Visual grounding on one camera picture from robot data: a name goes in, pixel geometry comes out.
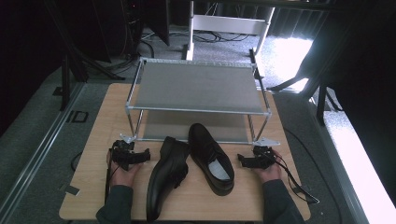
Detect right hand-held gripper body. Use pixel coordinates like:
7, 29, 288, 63
251, 137, 281, 171

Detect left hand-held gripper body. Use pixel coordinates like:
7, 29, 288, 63
110, 133, 138, 172

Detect person's right hand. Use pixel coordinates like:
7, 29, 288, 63
253, 150, 284, 185

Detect person's left hand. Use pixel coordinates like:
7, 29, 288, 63
106, 151, 145, 189

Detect black leather shoe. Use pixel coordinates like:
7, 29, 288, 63
188, 122, 235, 197
146, 135, 191, 222

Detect black floor socket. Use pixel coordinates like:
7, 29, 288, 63
65, 109, 90, 124

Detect black tape patch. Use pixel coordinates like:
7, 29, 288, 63
59, 184, 80, 196

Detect black metal stand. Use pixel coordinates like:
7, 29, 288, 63
43, 0, 126, 112
266, 8, 344, 127

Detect metal shoe rack grey shelves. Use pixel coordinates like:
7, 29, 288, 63
125, 56, 273, 146

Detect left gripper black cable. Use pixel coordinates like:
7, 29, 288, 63
104, 148, 121, 203

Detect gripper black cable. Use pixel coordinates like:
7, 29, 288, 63
104, 148, 121, 203
270, 148, 320, 205

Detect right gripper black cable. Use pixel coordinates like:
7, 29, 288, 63
270, 148, 320, 205

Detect black floor cable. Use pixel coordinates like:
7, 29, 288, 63
70, 150, 84, 172

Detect metal floor rail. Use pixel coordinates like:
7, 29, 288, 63
0, 81, 86, 218

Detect bundle of floor cables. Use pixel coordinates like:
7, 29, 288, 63
141, 29, 251, 45

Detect white desk frame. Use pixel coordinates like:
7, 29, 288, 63
185, 0, 276, 62

